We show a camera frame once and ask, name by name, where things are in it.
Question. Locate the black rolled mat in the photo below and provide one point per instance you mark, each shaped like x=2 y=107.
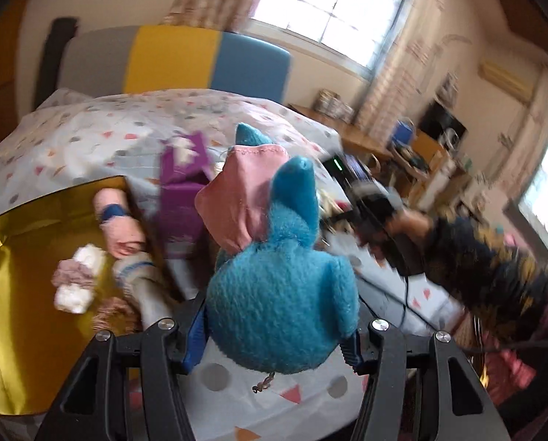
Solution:
x=55 y=55

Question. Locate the air conditioner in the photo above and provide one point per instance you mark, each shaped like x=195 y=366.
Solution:
x=508 y=80

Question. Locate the blue folding chair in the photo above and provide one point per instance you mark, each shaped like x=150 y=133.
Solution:
x=402 y=132

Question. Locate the blue plush toy pink hood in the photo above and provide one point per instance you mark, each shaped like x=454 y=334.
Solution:
x=278 y=303

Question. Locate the person's right hand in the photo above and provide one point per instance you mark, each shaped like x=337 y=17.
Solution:
x=411 y=226

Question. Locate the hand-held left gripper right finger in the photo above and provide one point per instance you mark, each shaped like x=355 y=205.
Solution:
x=352 y=358

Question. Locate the small side window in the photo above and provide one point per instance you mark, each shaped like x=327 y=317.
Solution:
x=547 y=188

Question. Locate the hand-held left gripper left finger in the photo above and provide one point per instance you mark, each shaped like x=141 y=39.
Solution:
x=193 y=344

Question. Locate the purple carton box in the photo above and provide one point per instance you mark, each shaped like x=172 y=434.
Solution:
x=177 y=211

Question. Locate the wooden wardrobe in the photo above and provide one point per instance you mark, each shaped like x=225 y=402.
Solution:
x=2 y=55

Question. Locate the gold metal tin tray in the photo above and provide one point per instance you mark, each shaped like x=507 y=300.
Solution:
x=21 y=308

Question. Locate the black screen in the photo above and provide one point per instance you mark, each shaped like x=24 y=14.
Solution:
x=441 y=119

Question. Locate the grey striped sock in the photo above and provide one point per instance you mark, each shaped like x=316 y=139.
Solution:
x=140 y=280

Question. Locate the person's right forearm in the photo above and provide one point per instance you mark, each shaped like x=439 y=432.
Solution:
x=485 y=262

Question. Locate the grey yellow blue headboard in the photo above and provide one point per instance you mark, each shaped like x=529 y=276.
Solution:
x=172 y=59

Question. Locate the pink towel blue band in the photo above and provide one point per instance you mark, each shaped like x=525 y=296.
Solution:
x=117 y=234

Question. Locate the pink cloth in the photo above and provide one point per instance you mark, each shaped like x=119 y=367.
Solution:
x=517 y=372

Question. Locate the beige patterned curtain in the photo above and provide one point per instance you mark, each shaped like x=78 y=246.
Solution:
x=402 y=69

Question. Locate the large window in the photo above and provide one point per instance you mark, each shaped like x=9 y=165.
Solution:
x=329 y=4

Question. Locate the wooden desk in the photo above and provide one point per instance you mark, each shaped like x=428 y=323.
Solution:
x=347 y=135

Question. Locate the wooden board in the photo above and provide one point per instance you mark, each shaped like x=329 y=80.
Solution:
x=432 y=156

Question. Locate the brown scrunchie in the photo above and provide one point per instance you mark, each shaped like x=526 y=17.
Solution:
x=113 y=312

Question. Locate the pink satin scrunchie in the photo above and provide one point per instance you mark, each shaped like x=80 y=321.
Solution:
x=67 y=273

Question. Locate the small boxes on desk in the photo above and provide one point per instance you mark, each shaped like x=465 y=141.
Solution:
x=333 y=103

